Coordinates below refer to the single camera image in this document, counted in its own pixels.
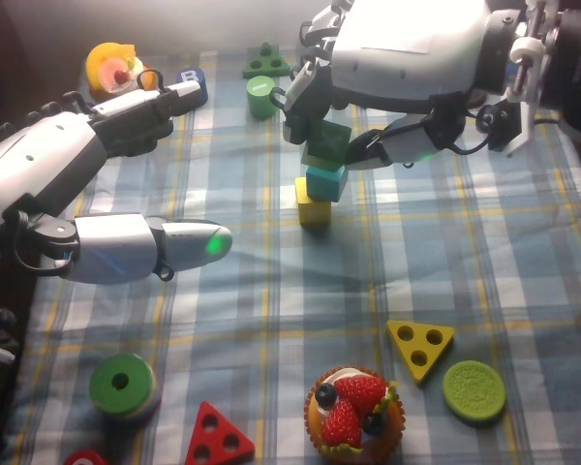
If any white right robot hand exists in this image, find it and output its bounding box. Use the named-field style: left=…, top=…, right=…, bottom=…
left=269, top=0, right=495, bottom=171

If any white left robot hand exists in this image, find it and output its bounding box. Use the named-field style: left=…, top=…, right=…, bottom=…
left=0, top=67, right=233, bottom=286

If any green cube letter X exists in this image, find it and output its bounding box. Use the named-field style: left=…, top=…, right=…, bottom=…
left=300, top=120, right=353, bottom=171

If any teal cube letter K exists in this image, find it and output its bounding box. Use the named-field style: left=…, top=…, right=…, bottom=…
left=305, top=164, right=349, bottom=203

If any yellow peach cupcake toy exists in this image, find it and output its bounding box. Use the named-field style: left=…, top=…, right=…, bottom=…
left=85, top=42, right=157, bottom=103

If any green triangle block with holes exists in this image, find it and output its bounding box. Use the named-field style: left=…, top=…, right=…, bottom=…
left=241, top=42, right=291, bottom=80

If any green wooden cylinder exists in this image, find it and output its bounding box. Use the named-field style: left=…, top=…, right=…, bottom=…
left=245, top=76, right=278, bottom=121

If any blue cylinder letter R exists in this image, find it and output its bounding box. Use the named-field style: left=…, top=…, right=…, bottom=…
left=175, top=67, right=209, bottom=107

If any yellow wooden cube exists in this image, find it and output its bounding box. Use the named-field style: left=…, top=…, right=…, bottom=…
left=293, top=176, right=332, bottom=228

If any blue plaid tablecloth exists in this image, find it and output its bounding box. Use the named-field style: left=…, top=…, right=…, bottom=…
left=4, top=31, right=581, bottom=465

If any yellow triangle block with holes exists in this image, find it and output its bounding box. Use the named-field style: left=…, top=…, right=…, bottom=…
left=385, top=319, right=455, bottom=385

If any red wooden cylinder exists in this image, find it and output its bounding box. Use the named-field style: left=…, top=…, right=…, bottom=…
left=61, top=449, right=108, bottom=465

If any red triangle block with holes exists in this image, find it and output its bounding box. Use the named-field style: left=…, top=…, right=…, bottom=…
left=183, top=400, right=257, bottom=465

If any green sandwich cookie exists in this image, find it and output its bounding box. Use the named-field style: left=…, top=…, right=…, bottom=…
left=442, top=360, right=507, bottom=427

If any strawberry cupcake toy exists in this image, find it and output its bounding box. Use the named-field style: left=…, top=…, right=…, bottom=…
left=303, top=366, right=406, bottom=461

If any rainbow ring stack toy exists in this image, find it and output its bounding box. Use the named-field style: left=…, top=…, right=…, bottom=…
left=87, top=352, right=164, bottom=427

